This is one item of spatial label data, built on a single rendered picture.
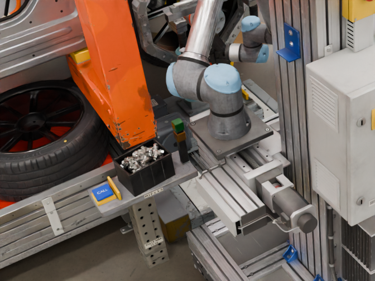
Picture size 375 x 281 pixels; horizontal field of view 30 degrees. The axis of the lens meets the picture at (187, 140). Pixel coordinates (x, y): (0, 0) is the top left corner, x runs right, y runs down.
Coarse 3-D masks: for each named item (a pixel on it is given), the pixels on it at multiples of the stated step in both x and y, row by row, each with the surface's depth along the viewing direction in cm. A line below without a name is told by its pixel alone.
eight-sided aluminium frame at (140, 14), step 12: (144, 0) 295; (240, 0) 322; (144, 12) 297; (240, 12) 323; (144, 24) 305; (228, 24) 327; (240, 24) 323; (144, 36) 304; (228, 36) 324; (144, 48) 309; (156, 48) 309; (168, 60) 316
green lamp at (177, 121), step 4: (172, 120) 279; (176, 120) 279; (180, 120) 278; (172, 124) 279; (176, 124) 277; (180, 124) 278; (172, 128) 281; (176, 128) 278; (180, 128) 279; (184, 128) 280; (176, 132) 279
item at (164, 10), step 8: (168, 0) 315; (232, 0) 326; (160, 8) 312; (168, 8) 314; (224, 8) 330; (232, 8) 327; (152, 16) 313; (224, 24) 330; (152, 32) 341; (160, 32) 319; (168, 32) 345; (160, 40) 334; (168, 40) 336; (176, 40) 337; (168, 48) 326; (176, 48) 329
